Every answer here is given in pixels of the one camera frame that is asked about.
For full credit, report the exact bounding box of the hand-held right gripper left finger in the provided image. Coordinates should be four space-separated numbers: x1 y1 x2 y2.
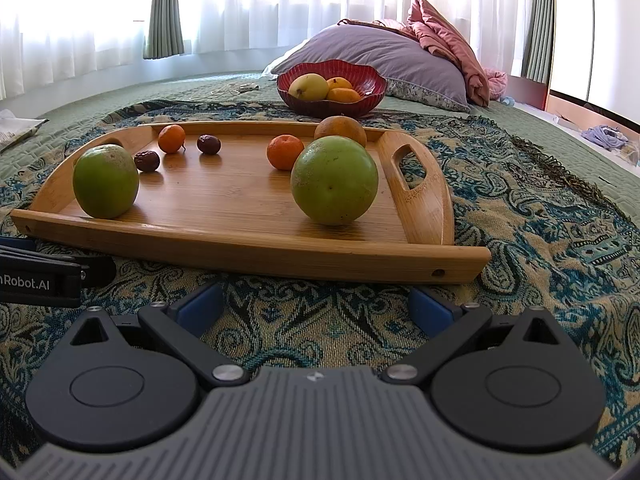
70 280 251 388

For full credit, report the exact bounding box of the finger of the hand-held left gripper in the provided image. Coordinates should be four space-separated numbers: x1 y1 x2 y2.
75 257 117 289
0 237 76 261

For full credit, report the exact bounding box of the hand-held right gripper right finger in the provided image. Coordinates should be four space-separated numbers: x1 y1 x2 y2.
381 285 571 388

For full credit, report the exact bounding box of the wooden tray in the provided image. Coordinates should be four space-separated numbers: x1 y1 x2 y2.
10 121 492 285

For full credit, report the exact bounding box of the orange tangerine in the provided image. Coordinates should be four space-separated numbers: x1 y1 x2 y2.
266 134 305 171
158 124 186 154

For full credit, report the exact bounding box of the large orange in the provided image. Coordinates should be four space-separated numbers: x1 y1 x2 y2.
313 115 368 149

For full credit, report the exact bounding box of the green apple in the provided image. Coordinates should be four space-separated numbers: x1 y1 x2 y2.
290 137 379 226
73 144 140 219

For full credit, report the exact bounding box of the newspaper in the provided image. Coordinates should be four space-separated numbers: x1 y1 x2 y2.
0 110 49 153

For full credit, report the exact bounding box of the blue beige patterned blanket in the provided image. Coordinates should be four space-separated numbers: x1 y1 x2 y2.
0 99 640 461

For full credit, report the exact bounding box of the green quilted bedspread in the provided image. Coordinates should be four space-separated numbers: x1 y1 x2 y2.
0 70 640 201

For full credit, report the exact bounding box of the red bowl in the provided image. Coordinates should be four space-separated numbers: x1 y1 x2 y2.
276 59 388 118

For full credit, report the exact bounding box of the yellow apple in bowl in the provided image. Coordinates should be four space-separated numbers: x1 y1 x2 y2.
288 73 331 102

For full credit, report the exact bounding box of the light blue cloth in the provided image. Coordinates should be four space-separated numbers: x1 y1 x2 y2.
580 125 631 151

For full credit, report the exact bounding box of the white pillow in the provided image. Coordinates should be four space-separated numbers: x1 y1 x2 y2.
262 55 291 80

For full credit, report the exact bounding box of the purple pillow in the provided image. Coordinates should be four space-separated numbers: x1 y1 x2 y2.
270 24 472 113

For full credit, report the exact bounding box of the grey green curtain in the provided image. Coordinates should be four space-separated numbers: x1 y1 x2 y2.
522 0 557 83
143 0 187 60

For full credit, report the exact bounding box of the pink quilt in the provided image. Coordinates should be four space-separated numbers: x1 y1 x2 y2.
377 0 508 107

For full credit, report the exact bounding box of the white sheer curtain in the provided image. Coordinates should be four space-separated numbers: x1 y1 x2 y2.
0 0 531 101

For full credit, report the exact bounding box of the wooden bed frame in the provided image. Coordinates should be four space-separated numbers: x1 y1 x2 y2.
507 76 548 111

